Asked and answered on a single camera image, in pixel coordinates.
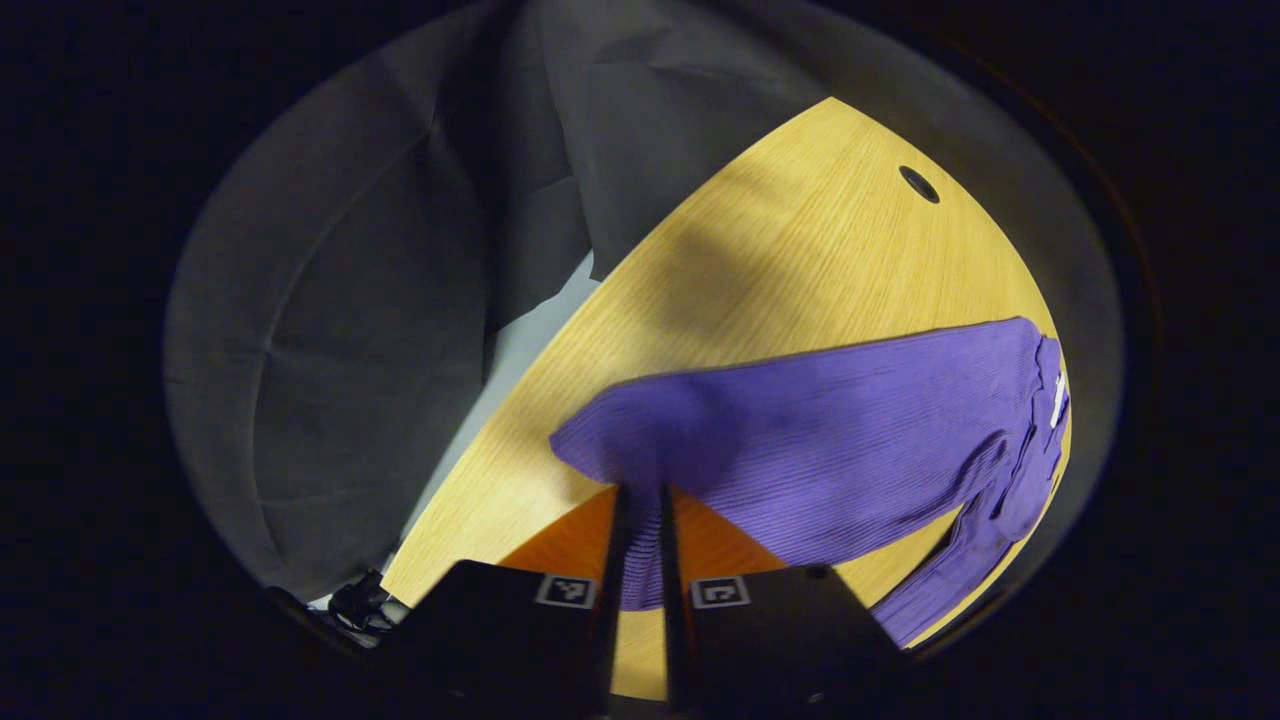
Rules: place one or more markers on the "purple knit cardigan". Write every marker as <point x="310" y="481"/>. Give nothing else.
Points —
<point x="820" y="440"/>

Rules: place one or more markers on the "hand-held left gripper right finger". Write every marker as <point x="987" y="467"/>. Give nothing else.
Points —
<point x="672" y="600"/>

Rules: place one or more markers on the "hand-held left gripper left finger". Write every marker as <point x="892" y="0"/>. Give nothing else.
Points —
<point x="618" y="540"/>

